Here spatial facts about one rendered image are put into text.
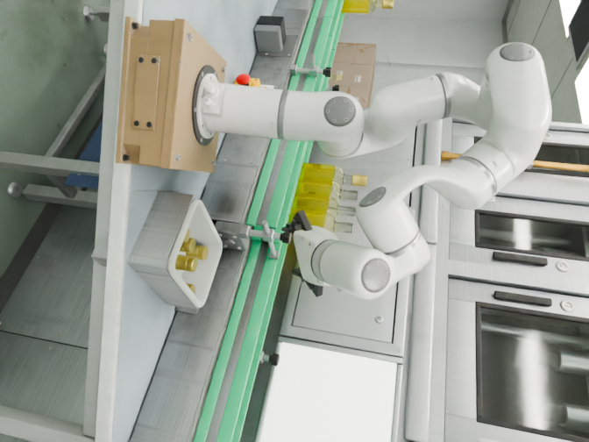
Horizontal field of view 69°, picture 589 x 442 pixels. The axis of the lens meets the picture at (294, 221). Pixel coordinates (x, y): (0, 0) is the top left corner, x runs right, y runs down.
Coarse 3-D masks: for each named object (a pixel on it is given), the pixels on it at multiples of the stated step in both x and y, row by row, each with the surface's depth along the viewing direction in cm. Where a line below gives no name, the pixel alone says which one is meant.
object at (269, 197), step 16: (320, 0) 156; (336, 0) 155; (320, 16) 151; (320, 32) 145; (304, 48) 142; (320, 48) 141; (304, 64) 138; (320, 64) 137; (304, 80) 134; (272, 144) 120; (288, 144) 120; (272, 160) 117; (288, 160) 116; (272, 176) 115; (288, 176) 114; (256, 192) 112; (272, 192) 112; (256, 208) 109; (272, 208) 109; (256, 224) 107; (272, 224) 106
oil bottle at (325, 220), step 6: (294, 210) 120; (306, 210) 120; (312, 210) 120; (294, 216) 119; (306, 216) 119; (312, 216) 119; (318, 216) 119; (324, 216) 118; (330, 216) 119; (288, 222) 119; (312, 222) 118; (318, 222) 118; (324, 222) 117; (330, 222) 118; (324, 228) 117; (330, 228) 117
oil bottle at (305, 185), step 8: (304, 184) 125; (312, 184) 125; (320, 184) 125; (328, 184) 125; (336, 184) 124; (304, 192) 124; (312, 192) 124; (320, 192) 123; (328, 192) 123; (336, 192) 123
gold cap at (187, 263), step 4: (180, 256) 97; (184, 256) 97; (188, 256) 97; (176, 260) 96; (180, 260) 96; (184, 260) 96; (188, 260) 96; (192, 260) 96; (196, 260) 98; (176, 264) 96; (180, 264) 96; (184, 264) 96; (188, 264) 96; (192, 264) 96; (196, 264) 98; (176, 268) 97; (180, 268) 96; (184, 268) 96; (188, 268) 96; (192, 268) 96
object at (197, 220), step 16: (192, 208) 86; (192, 224) 97; (208, 224) 96; (176, 240) 84; (208, 240) 103; (176, 256) 81; (208, 256) 104; (176, 272) 82; (192, 272) 102; (208, 272) 102; (208, 288) 100
